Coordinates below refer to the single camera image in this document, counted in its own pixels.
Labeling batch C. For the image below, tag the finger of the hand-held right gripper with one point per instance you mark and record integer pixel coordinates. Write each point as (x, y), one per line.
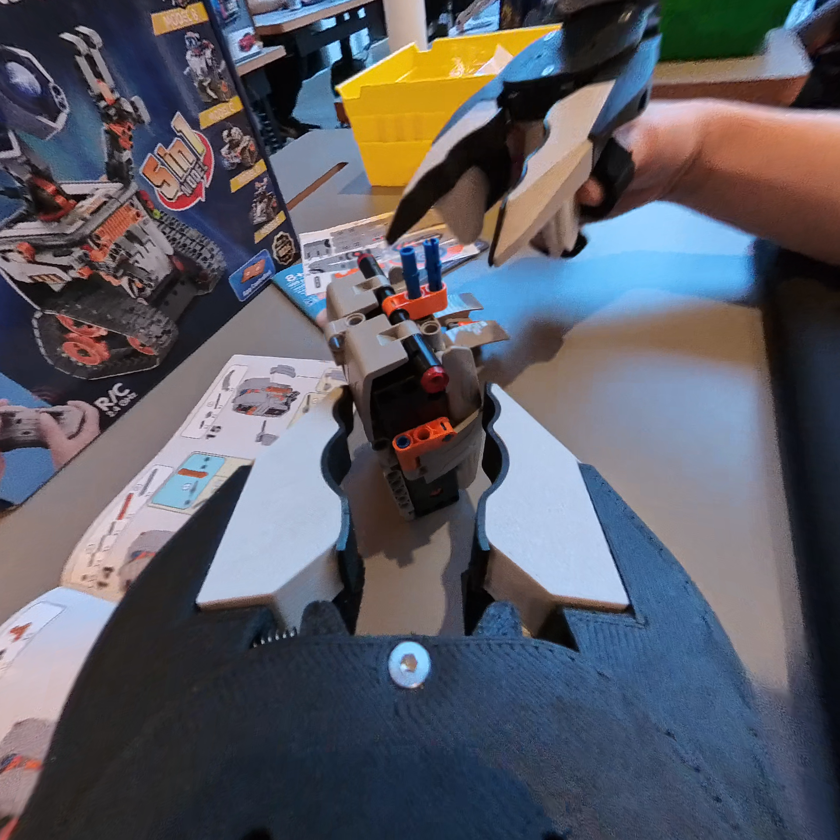
(551, 177)
(459, 151)

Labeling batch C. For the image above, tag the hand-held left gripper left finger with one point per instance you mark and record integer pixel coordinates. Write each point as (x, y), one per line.
(275, 525)

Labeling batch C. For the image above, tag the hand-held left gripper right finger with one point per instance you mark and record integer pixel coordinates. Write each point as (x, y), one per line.
(551, 525)

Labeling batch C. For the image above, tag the white instruction booklet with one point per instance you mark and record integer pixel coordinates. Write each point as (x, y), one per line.
(216, 420)

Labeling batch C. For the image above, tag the grey building block model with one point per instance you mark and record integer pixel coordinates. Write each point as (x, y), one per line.
(394, 367)

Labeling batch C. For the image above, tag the person's right forearm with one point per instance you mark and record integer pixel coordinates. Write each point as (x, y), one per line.
(774, 170)

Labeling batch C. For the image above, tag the grey desk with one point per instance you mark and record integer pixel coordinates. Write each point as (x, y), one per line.
(623, 407)

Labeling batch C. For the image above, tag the person's right hand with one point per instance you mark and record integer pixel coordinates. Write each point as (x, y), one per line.
(669, 151)

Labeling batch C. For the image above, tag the yellow plastic bin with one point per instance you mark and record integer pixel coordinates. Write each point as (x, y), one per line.
(394, 118)

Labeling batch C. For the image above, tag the clear plastic bags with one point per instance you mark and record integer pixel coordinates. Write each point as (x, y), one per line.
(485, 65)

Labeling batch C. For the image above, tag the white paper roll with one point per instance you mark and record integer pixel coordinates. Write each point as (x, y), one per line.
(405, 26)

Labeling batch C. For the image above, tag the wooden table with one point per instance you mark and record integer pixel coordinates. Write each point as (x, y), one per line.
(722, 75)

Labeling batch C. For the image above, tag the grey orange sticker sheet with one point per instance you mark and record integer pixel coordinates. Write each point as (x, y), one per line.
(341, 239)

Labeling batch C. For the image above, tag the blue manual booklet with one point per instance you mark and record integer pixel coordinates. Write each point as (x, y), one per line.
(302, 295)

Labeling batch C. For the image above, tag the blue toy robot kit box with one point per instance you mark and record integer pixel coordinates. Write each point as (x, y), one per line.
(131, 229)

